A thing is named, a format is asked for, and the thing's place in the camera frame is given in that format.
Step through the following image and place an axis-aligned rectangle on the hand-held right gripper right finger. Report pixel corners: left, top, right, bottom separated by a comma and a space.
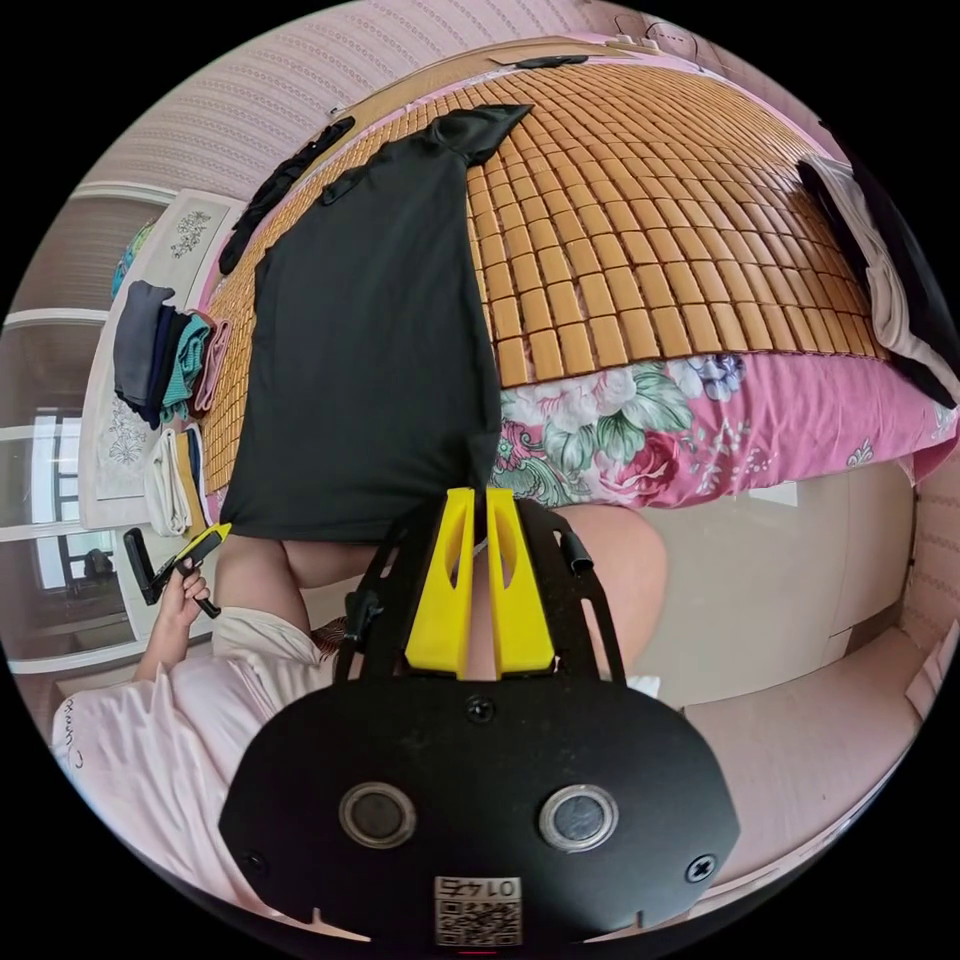
485, 487, 561, 680

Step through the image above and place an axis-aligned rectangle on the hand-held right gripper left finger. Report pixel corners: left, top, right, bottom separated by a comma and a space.
404, 487, 477, 680

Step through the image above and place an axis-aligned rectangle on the black short sleeve shirt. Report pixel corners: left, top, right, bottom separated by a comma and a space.
219, 103, 535, 545

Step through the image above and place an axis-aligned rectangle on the person's left forearm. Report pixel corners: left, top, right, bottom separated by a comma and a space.
133, 628, 190, 685

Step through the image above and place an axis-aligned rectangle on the person's left hand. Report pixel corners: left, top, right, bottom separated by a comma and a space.
153, 569, 212, 640

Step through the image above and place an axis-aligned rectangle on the white folded garment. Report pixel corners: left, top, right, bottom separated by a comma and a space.
145, 427, 208, 538

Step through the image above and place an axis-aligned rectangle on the window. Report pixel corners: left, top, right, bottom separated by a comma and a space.
0, 404, 138, 663

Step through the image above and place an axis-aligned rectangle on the pile of clothes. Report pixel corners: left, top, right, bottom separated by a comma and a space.
112, 280, 235, 431
794, 123, 960, 412

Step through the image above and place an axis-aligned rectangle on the person's body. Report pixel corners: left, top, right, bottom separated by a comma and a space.
50, 506, 670, 925

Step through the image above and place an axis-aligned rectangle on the black garment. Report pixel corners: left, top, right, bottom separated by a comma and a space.
218, 116, 358, 276

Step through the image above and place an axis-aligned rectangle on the bed with woven mat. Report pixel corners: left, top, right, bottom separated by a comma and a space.
198, 33, 960, 513

